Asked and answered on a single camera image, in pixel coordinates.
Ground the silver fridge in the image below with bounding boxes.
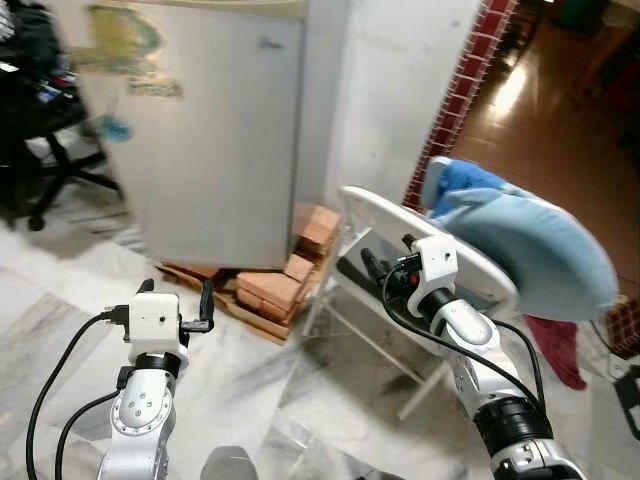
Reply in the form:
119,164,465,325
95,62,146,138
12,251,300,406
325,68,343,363
50,0,311,271

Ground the small blue fridge item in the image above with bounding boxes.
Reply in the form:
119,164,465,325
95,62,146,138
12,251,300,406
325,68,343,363
100,115,135,143

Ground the green yellow fridge sticker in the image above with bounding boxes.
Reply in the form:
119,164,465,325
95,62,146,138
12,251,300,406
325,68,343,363
75,5,187,99

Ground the orange brick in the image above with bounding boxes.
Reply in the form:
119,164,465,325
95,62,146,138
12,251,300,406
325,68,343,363
293,205,342,257
236,270,307,324

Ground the dark blue cloth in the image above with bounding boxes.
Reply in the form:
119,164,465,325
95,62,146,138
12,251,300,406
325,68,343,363
430,160,513,217

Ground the light blue pillow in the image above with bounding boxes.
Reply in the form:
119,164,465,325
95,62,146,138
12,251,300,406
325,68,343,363
420,157,619,323

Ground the grey robot leg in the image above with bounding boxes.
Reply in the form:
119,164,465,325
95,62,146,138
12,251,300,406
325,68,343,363
200,447,260,480

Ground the black object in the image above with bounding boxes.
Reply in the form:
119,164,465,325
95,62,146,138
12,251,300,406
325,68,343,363
612,365,640,441

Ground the dark red cloth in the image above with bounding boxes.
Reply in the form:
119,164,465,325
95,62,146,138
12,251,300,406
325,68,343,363
522,315,590,391

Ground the black office chair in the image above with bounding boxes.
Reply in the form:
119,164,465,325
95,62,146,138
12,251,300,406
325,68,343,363
0,0,123,233

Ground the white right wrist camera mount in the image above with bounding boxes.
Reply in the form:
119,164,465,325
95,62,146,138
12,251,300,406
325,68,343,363
408,237,460,292

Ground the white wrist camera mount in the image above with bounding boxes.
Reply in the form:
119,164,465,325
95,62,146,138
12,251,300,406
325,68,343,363
408,237,460,292
128,292,191,363

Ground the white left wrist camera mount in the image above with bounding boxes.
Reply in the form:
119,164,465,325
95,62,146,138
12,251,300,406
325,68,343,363
128,292,191,363

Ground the long black left arm cable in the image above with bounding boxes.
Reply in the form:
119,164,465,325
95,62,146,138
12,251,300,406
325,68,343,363
25,308,131,480

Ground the short black left arm cable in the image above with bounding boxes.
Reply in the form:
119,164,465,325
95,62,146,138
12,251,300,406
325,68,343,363
55,390,127,480

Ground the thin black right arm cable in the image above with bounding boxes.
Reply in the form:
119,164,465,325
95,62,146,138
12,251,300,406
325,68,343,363
495,320,547,403

